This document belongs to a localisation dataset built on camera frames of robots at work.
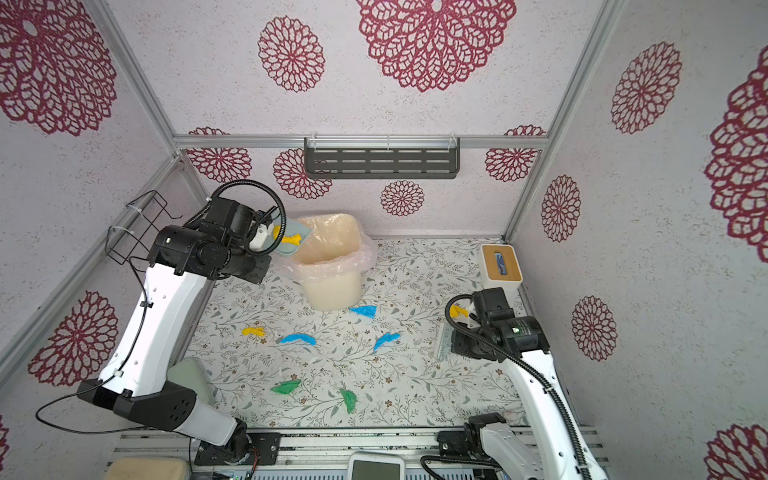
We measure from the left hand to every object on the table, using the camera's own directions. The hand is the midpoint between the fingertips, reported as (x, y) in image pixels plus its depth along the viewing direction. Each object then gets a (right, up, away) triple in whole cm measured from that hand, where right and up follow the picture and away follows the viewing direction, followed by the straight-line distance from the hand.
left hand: (256, 272), depth 70 cm
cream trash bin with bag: (+16, +3, +10) cm, 19 cm away
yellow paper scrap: (-9, -19, +24) cm, 32 cm away
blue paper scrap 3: (+31, -21, +23) cm, 44 cm away
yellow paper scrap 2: (+54, -13, +29) cm, 63 cm away
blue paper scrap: (+26, -13, +30) cm, 42 cm away
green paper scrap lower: (+21, -35, +10) cm, 42 cm away
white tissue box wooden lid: (+72, +1, +38) cm, 82 cm away
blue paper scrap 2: (+3, -21, +23) cm, 31 cm away
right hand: (+48, -16, +3) cm, 51 cm away
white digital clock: (+28, -45, -1) cm, 53 cm away
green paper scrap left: (+3, -32, +13) cm, 35 cm away
